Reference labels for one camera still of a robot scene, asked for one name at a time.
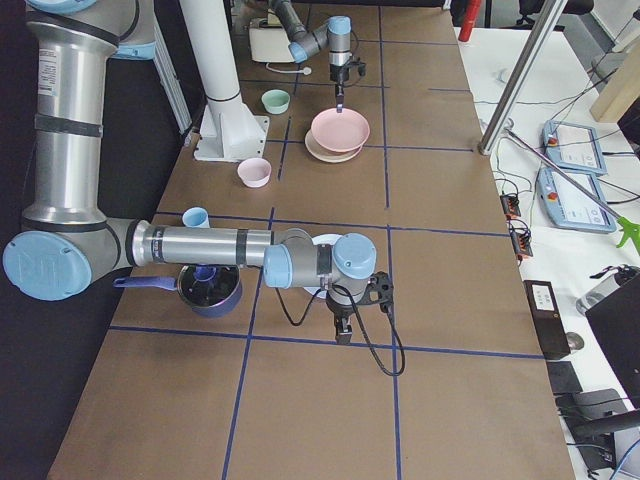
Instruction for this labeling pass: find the green bowl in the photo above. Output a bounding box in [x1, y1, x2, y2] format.
[261, 89, 290, 115]

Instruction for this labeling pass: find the light blue cup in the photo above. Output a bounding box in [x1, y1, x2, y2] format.
[182, 207, 210, 228]

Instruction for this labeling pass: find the far teach pendant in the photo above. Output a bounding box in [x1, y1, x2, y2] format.
[542, 120, 607, 176]

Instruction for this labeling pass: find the near teach pendant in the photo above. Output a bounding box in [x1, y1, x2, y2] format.
[537, 167, 617, 233]

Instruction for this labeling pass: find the blue plate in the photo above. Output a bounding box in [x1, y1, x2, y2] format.
[304, 233, 341, 300]

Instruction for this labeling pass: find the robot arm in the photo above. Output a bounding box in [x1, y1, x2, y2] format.
[268, 0, 357, 113]
[1, 1, 179, 355]

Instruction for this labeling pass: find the beige plate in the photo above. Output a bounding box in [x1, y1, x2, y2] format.
[304, 131, 362, 163]

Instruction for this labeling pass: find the aluminium frame post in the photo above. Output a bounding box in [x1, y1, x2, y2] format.
[478, 0, 568, 156]

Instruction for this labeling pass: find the pink plate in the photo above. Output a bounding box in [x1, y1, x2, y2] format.
[311, 108, 370, 152]

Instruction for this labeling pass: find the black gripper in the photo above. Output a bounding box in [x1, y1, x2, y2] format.
[326, 297, 355, 345]
[330, 63, 351, 113]

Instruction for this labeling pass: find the dark blue saucepan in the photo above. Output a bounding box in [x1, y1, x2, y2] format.
[113, 265, 243, 318]

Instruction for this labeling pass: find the pink bowl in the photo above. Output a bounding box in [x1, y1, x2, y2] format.
[237, 158, 272, 188]

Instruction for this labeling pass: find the red fire extinguisher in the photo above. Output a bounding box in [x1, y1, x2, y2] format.
[458, 0, 484, 43]

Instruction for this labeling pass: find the white power plug cable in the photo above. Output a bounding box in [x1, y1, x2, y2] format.
[264, 60, 313, 77]

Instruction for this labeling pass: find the black box with label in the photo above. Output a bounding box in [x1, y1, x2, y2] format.
[523, 280, 570, 360]

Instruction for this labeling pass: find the teach pendant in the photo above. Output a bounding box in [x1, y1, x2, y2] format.
[537, 167, 617, 233]
[542, 120, 607, 176]

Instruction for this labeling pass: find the reacher grabber tool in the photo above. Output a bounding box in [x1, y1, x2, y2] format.
[505, 128, 639, 251]

